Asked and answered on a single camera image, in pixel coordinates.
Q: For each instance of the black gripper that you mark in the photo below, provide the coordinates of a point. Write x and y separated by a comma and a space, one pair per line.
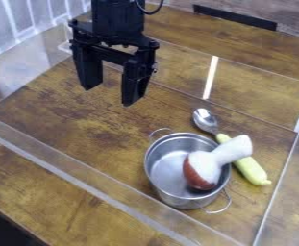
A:
112, 37

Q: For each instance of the silver metal pot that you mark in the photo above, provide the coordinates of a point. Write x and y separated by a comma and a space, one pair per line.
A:
163, 165

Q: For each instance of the red white plush mushroom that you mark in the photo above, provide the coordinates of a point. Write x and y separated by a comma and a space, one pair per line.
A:
202, 169

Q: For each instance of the black bar on table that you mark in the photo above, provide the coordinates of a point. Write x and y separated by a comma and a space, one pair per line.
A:
235, 17

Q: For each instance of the clear acrylic front barrier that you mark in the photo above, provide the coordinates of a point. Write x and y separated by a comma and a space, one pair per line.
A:
168, 221

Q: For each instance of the clear acrylic triangle bracket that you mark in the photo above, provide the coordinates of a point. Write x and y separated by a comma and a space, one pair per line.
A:
64, 46

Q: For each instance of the spoon with yellow handle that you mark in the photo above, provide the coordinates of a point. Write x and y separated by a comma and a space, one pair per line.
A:
235, 149

